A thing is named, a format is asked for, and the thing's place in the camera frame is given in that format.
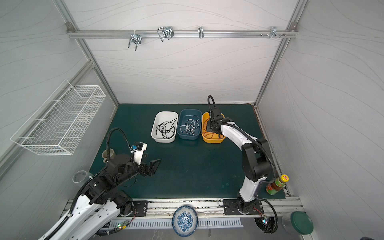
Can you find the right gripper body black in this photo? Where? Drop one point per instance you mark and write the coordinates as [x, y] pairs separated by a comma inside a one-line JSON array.
[[214, 121]]

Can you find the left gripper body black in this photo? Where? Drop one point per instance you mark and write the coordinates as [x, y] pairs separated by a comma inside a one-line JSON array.
[[144, 171]]

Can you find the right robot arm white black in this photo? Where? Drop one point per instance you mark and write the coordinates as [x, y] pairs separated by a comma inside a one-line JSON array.
[[257, 163]]

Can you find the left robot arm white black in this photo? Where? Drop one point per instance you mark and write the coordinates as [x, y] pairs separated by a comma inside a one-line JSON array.
[[100, 200]]

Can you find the yellow plastic bin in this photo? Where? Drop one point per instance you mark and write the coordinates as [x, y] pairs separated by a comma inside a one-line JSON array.
[[210, 137]]

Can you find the blue plastic bin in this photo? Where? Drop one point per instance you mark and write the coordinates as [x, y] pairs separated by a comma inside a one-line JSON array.
[[190, 124]]

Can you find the olive green mug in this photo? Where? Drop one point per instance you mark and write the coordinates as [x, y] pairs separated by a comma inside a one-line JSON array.
[[105, 155]]

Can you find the white plastic bin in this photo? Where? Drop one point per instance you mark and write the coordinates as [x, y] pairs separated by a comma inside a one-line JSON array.
[[165, 127]]

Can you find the blue white patterned plate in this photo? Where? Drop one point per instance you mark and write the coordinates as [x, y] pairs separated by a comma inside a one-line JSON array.
[[185, 221]]

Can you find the clear plastic cup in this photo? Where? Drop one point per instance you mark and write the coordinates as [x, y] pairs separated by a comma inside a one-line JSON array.
[[81, 177]]

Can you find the bottle with yellow cap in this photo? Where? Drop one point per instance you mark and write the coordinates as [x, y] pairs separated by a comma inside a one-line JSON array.
[[277, 185]]

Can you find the metal hook small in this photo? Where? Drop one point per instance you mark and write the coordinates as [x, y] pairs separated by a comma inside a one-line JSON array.
[[201, 32]]

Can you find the metal hook clamp middle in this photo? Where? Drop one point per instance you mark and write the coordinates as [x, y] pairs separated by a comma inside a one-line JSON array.
[[165, 33]]

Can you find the metal hook clamp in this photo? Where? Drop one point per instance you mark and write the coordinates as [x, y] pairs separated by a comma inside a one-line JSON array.
[[135, 40], [165, 33]]

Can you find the metal hook clamp left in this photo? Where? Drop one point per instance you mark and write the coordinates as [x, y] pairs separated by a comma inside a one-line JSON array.
[[135, 40]]

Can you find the jar with green lid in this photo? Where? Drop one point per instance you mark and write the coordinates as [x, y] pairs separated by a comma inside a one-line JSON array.
[[298, 223]]

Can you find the aluminium crossbar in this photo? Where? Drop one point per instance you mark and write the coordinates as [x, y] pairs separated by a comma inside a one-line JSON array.
[[179, 34]]

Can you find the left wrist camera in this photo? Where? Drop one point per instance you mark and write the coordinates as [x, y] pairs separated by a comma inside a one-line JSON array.
[[137, 151]]

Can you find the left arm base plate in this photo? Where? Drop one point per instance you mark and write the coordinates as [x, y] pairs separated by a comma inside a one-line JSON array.
[[139, 208]]

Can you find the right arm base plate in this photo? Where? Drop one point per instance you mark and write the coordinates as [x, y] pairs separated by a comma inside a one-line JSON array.
[[234, 207]]

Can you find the white wire basket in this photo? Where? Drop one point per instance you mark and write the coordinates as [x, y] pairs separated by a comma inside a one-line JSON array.
[[58, 125]]

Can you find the metal bracket right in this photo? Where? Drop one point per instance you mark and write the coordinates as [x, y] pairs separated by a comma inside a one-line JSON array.
[[273, 34]]

